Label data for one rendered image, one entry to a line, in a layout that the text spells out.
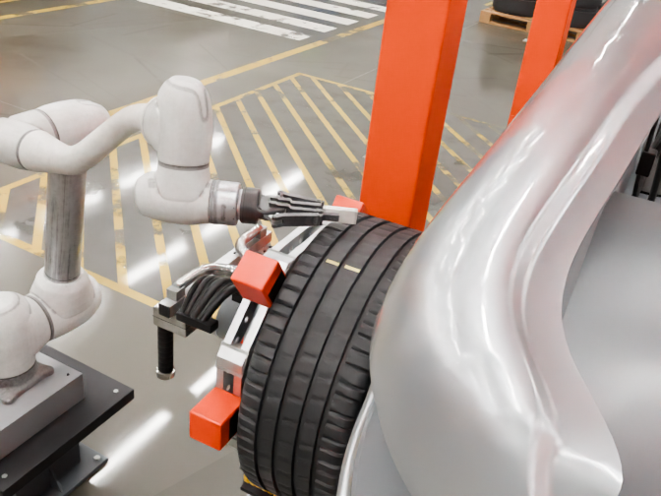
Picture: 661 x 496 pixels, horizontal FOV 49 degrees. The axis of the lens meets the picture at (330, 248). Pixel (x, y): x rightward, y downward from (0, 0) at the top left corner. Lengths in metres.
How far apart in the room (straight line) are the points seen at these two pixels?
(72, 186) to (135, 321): 1.27
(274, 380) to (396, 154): 0.81
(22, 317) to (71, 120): 0.59
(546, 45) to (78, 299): 2.51
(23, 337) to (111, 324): 1.03
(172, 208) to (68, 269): 0.80
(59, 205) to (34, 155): 0.32
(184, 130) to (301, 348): 0.47
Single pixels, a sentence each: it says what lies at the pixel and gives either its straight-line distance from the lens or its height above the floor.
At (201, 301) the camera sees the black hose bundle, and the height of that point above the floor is 1.01.
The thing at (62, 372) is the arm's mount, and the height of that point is 0.40.
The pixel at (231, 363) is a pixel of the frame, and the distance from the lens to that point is 1.46.
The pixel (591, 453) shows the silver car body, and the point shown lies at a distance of 0.40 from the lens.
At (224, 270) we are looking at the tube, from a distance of 1.65.
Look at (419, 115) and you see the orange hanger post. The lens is 1.89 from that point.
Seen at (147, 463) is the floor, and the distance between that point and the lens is 2.60.
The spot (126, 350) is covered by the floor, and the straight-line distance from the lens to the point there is 3.05.
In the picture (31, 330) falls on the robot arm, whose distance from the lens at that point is 2.22.
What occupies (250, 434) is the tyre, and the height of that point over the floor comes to 0.86.
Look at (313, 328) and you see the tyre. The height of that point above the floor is 1.08.
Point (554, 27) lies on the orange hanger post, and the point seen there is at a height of 1.20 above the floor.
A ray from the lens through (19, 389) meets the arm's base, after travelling 2.29.
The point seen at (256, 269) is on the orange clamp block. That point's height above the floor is 1.15.
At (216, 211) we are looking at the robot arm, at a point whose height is 1.21.
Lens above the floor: 1.88
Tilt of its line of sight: 29 degrees down
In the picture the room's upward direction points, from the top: 7 degrees clockwise
